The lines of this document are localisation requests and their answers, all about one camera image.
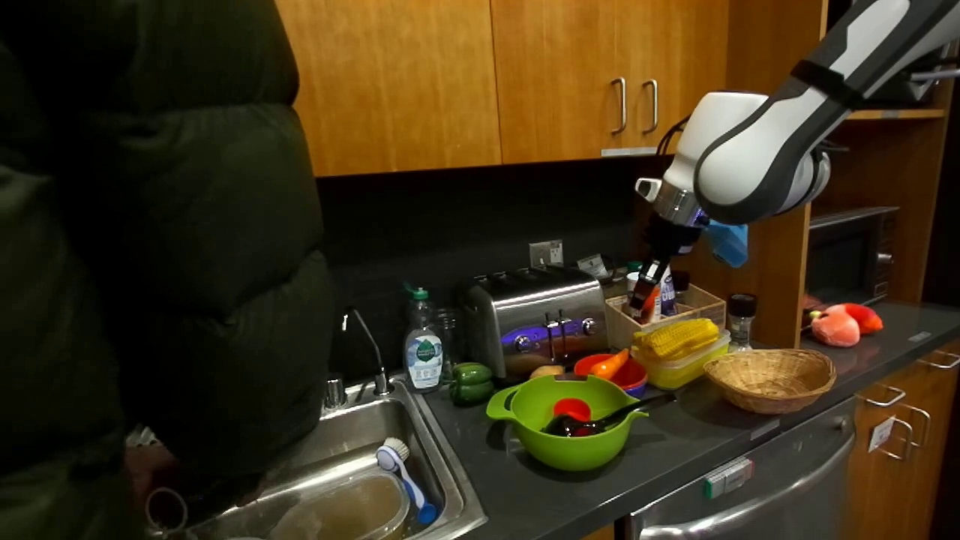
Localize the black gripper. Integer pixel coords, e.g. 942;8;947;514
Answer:
626;215;698;312

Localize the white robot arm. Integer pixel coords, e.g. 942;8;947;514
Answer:
633;0;960;285

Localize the silver toaster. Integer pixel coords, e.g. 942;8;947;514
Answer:
459;267;607;380

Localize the wooden condiment box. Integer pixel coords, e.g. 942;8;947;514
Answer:
607;285;726;347

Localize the pepper grinder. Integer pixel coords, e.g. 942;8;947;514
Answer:
728;295;755;347

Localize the yellow plastic container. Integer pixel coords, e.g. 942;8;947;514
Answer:
630;319;728;391

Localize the red small bowl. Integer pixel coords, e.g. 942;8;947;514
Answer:
574;352;648;397

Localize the orange carrot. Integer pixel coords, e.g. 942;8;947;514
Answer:
588;352;630;380

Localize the brown pear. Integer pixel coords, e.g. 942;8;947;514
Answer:
532;365;568;380

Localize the wicker basket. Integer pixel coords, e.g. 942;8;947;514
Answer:
704;347;836;413

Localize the lower microwave oven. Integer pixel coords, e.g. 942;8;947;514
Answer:
806;207;895;302

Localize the green colander bowl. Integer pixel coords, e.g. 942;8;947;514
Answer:
486;379;659;474

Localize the black ladle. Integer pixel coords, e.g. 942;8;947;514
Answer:
543;391;678;439

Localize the red plush toy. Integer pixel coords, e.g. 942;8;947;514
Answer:
809;302;886;347

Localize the green bell pepper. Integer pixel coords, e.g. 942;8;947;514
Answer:
450;364;494;404

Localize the dish soap bottle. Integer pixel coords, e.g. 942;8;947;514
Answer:
406;287;444;391

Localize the dishwasher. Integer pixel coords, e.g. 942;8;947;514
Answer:
621;398;855;540

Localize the sink faucet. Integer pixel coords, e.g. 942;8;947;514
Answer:
338;306;390;403

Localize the dish brush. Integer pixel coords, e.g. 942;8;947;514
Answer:
375;439;442;524

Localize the steel sink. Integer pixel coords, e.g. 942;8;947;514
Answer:
138;384;491;540

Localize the person in green jacket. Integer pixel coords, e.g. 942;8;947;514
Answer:
0;0;334;540

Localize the wall outlet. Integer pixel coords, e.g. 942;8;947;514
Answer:
528;241;563;267

